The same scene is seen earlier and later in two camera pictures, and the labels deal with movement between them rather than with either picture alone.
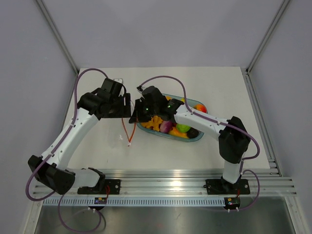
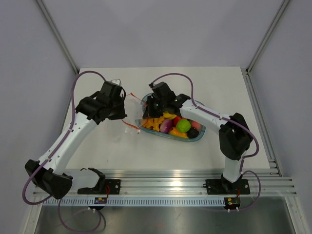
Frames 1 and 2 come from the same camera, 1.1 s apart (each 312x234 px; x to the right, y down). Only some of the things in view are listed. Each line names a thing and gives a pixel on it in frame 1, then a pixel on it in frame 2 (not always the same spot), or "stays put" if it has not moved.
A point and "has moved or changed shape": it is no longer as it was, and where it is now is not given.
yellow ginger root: (154, 123) stays put
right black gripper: (137, 115) → (149, 112)
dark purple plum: (192, 133) stays put
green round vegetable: (183, 128) stays put
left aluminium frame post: (46, 13) stays put
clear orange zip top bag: (129, 125) has moved or changed shape
